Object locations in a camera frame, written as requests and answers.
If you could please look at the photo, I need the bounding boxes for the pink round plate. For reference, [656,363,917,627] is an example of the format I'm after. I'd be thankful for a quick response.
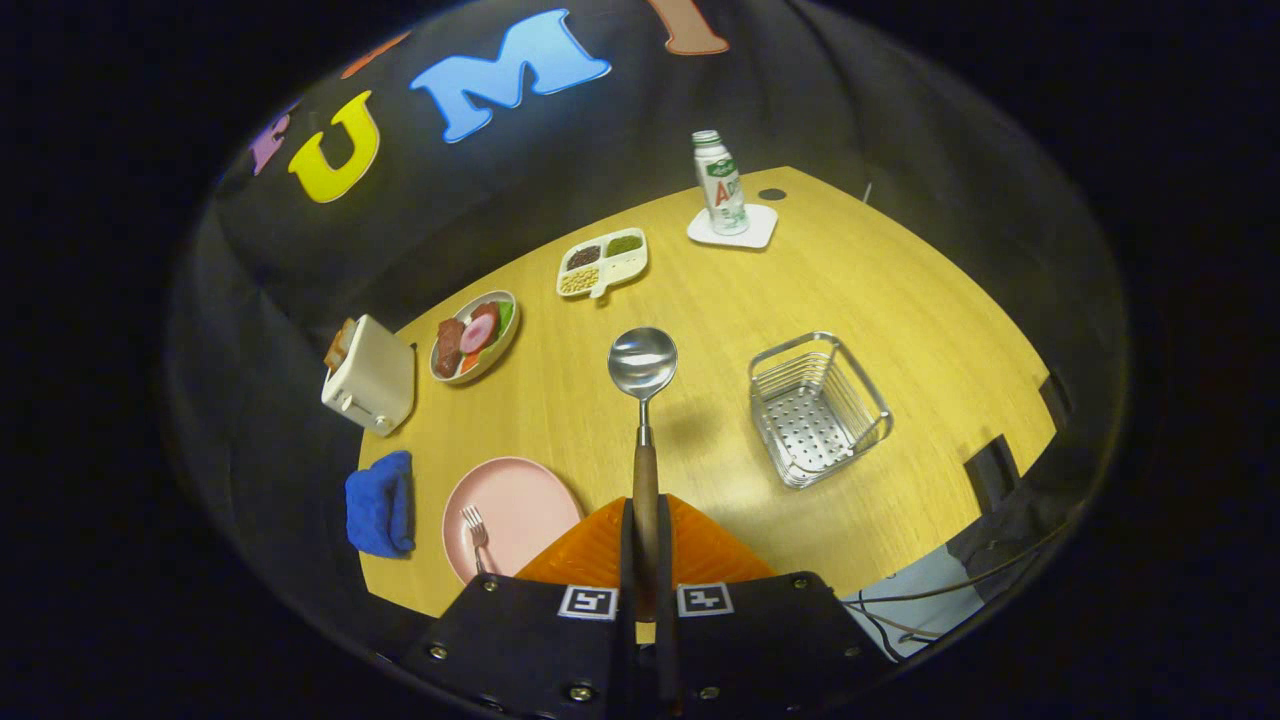
[442,457,585,586]

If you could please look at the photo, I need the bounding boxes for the toast slices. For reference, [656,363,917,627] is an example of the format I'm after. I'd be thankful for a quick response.
[324,318,358,373]

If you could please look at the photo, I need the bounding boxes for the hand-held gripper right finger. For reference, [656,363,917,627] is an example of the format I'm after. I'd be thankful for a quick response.
[655,495,901,720]

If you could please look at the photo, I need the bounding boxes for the white divided bean dish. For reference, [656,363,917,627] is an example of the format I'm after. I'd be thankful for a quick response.
[556,228,649,300]

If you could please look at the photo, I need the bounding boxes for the wooden-handled metal spoon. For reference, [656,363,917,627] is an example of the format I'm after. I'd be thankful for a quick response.
[607,326,679,701]

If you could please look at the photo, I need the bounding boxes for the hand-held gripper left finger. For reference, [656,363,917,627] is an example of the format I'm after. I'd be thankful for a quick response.
[405,497,641,720]

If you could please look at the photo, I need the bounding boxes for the brown meat piece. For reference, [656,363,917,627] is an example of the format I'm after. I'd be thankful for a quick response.
[434,318,466,379]

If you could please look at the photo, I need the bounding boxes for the white toaster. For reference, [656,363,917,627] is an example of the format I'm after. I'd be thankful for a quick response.
[321,314,417,438]

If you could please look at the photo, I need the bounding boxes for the black cable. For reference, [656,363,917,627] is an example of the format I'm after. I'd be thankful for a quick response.
[858,600,941,661]
[845,525,1069,607]

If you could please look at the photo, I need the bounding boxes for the blue towel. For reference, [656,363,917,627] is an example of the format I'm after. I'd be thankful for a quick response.
[345,450,417,559]

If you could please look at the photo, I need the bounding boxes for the white oval food plate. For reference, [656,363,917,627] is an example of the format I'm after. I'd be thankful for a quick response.
[429,290,521,386]

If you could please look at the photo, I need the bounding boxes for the white drink bottle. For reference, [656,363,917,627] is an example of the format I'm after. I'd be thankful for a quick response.
[691,130,750,237]

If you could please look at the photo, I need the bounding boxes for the white square coaster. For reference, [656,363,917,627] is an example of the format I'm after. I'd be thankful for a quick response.
[686,203,779,250]

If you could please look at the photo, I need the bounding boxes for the wooden-handled metal fork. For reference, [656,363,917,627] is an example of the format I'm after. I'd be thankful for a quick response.
[461,505,491,576]

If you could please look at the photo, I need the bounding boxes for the metal wire basket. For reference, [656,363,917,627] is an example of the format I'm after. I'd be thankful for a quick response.
[748,331,893,490]

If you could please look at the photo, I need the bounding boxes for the pink ham slice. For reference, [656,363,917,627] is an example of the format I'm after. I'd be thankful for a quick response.
[459,303,501,355]

